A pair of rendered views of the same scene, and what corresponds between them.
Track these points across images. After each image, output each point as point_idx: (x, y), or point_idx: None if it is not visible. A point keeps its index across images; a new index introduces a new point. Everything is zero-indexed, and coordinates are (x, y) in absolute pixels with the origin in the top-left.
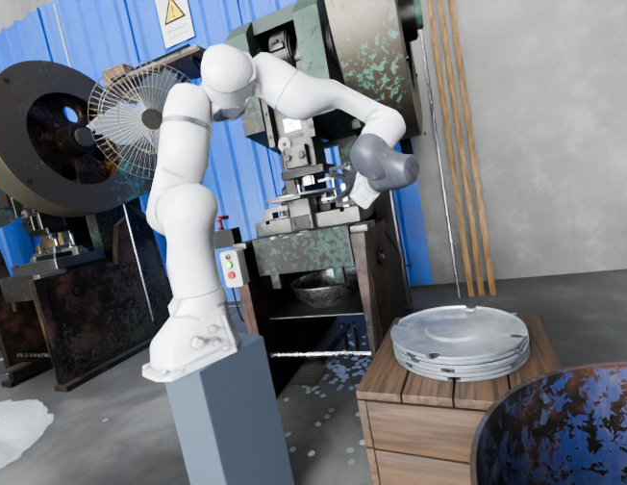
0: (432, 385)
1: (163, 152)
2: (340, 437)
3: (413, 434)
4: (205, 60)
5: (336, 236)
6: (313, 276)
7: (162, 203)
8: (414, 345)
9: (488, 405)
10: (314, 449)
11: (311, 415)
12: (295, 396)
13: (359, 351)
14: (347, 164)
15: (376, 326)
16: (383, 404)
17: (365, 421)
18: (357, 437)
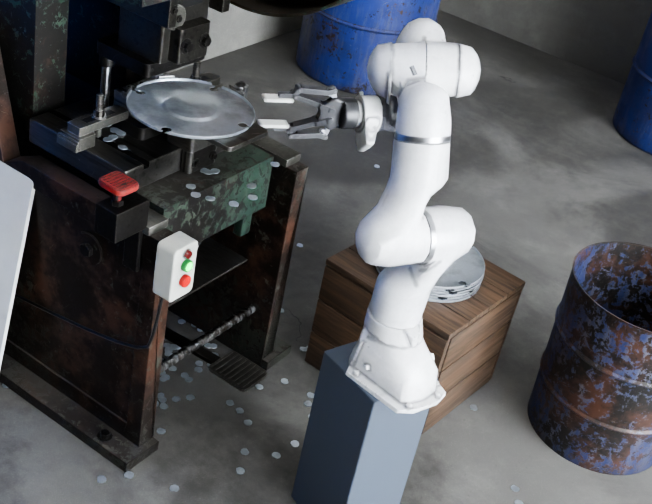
0: (469, 305)
1: (442, 180)
2: (286, 414)
3: (464, 344)
4: (475, 74)
5: (260, 173)
6: None
7: (455, 239)
8: (441, 281)
9: (500, 301)
10: (290, 439)
11: (223, 422)
12: (163, 421)
13: (240, 315)
14: (337, 91)
15: (284, 275)
16: (459, 334)
17: (444, 354)
18: (296, 404)
